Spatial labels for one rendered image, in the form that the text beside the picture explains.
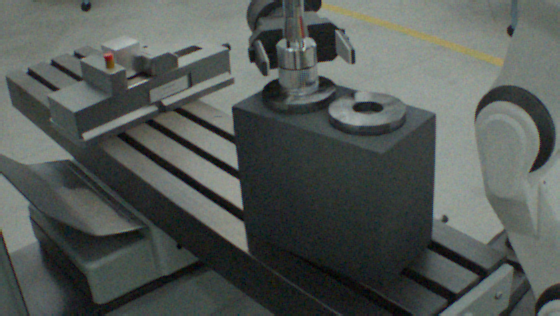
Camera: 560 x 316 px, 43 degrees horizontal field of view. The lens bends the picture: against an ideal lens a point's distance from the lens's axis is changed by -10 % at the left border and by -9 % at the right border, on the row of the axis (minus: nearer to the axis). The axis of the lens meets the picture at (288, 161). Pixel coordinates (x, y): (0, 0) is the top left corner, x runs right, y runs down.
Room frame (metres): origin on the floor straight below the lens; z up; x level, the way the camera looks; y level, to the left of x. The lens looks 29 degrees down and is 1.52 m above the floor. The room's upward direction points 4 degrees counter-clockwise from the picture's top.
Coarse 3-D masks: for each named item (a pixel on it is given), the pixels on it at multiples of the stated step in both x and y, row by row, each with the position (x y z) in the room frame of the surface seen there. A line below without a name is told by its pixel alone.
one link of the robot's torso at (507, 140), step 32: (480, 128) 0.98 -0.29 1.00; (512, 128) 0.94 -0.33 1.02; (480, 160) 0.98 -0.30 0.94; (512, 160) 0.93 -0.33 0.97; (512, 192) 0.93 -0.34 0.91; (544, 192) 0.94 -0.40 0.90; (512, 224) 0.96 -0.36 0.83; (544, 224) 0.93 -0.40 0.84; (544, 256) 0.93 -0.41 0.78; (544, 288) 0.92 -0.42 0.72
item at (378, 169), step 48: (288, 96) 0.83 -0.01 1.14; (336, 96) 0.84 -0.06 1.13; (384, 96) 0.81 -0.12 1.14; (240, 144) 0.84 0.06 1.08; (288, 144) 0.79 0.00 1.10; (336, 144) 0.74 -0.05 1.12; (384, 144) 0.72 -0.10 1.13; (432, 144) 0.78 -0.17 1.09; (288, 192) 0.79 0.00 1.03; (336, 192) 0.74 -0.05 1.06; (384, 192) 0.70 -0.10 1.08; (432, 192) 0.78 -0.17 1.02; (288, 240) 0.79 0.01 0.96; (336, 240) 0.74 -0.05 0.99; (384, 240) 0.70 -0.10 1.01
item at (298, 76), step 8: (280, 56) 0.84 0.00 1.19; (304, 56) 0.83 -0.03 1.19; (312, 56) 0.83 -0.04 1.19; (280, 64) 0.84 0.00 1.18; (288, 64) 0.83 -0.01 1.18; (296, 64) 0.83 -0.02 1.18; (304, 64) 0.83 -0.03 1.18; (312, 64) 0.83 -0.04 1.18; (280, 72) 0.84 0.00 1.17; (288, 72) 0.83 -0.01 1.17; (296, 72) 0.83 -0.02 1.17; (304, 72) 0.83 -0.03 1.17; (312, 72) 0.83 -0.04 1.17; (280, 80) 0.84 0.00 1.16; (288, 80) 0.83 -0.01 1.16; (296, 80) 0.83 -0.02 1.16; (304, 80) 0.83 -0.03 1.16; (312, 80) 0.83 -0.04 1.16; (280, 88) 0.84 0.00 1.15; (288, 88) 0.83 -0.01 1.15; (296, 88) 0.83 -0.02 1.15; (304, 88) 0.83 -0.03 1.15; (312, 88) 0.83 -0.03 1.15
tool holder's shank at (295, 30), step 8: (288, 0) 0.84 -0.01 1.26; (296, 0) 0.84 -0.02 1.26; (288, 8) 0.84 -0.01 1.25; (296, 8) 0.84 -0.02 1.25; (288, 16) 0.84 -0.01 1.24; (296, 16) 0.84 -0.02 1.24; (304, 16) 0.85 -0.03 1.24; (288, 24) 0.84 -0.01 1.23; (296, 24) 0.84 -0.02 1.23; (304, 24) 0.84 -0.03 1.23; (288, 32) 0.84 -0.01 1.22; (296, 32) 0.84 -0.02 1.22; (304, 32) 0.84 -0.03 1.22; (288, 40) 0.84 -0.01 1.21; (296, 40) 0.84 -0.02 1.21; (304, 40) 0.84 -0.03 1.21
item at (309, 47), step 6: (282, 42) 0.85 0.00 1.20; (306, 42) 0.85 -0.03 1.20; (312, 42) 0.85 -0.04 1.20; (282, 48) 0.83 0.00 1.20; (288, 48) 0.83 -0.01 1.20; (294, 48) 0.83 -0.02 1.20; (300, 48) 0.83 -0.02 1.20; (306, 48) 0.83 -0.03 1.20; (312, 48) 0.83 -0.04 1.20; (282, 54) 0.83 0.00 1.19; (288, 54) 0.83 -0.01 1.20; (294, 54) 0.83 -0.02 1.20; (300, 54) 0.83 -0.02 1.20; (306, 54) 0.83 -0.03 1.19
